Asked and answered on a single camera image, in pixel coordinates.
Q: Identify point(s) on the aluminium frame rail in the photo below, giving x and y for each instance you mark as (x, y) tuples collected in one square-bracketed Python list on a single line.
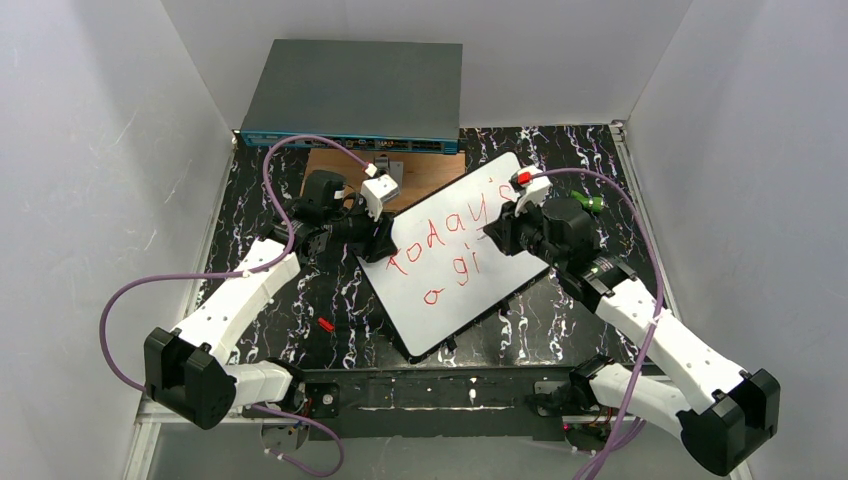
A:
[(592, 411)]

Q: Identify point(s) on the brown wooden board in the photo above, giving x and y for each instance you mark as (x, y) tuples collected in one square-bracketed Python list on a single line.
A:
[(422, 173)]

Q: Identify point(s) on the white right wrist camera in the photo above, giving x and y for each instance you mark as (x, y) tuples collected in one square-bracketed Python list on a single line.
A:
[(531, 185)]

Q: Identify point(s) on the grey blue network switch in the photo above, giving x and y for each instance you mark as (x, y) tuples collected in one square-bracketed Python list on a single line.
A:
[(365, 95)]

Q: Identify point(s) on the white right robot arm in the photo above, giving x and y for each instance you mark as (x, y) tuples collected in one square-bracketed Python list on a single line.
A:
[(662, 324)]

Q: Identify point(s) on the grey metal clamp bracket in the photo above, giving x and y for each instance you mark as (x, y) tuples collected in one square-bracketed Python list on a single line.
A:
[(388, 166)]

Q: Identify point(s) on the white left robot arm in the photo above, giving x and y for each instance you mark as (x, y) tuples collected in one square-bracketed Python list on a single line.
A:
[(187, 368)]

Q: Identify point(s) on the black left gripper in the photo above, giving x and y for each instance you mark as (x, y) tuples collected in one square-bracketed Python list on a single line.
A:
[(379, 240)]

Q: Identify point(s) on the white whiteboard black frame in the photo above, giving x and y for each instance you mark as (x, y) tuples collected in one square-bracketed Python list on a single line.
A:
[(446, 272)]

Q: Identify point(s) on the red marker cap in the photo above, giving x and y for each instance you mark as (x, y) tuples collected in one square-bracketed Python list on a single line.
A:
[(326, 325)]

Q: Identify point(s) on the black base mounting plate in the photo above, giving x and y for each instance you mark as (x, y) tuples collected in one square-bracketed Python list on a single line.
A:
[(426, 403)]

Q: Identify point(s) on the green white plastic fitting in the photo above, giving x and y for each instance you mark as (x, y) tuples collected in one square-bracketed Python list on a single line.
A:
[(591, 204)]

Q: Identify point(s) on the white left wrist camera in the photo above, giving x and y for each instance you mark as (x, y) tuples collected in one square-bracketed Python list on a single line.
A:
[(377, 190)]

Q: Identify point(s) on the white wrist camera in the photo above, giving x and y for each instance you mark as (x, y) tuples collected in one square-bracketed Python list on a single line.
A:
[(377, 190), (531, 185)]

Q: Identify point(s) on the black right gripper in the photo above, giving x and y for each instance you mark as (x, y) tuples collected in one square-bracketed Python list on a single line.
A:
[(502, 234)]

